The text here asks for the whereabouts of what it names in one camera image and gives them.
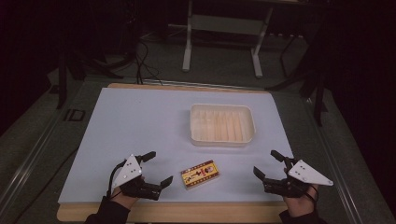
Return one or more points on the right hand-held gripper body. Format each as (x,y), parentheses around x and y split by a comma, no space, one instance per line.
(306,174)

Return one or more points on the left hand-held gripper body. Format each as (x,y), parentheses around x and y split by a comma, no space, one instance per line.
(128,170)

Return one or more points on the yellow printed small box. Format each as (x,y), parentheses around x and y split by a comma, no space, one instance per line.
(200,174)

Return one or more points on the white rectangular tray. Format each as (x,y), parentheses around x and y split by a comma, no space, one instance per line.
(222,125)

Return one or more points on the person's left hand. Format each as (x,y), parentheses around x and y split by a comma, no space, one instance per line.
(125,199)

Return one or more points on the person's right hand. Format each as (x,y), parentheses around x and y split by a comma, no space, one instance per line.
(299,206)

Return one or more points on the pale blue table mat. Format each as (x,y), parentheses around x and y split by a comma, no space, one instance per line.
(140,124)

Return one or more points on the black metal stand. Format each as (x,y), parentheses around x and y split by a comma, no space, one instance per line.
(314,84)
(67,74)

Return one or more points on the metal floor rail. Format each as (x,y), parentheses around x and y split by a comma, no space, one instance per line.
(29,161)
(334,161)

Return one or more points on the black floor bracket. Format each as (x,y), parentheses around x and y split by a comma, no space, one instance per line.
(74,115)

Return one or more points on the white metal table frame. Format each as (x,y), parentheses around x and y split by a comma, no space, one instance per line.
(224,26)

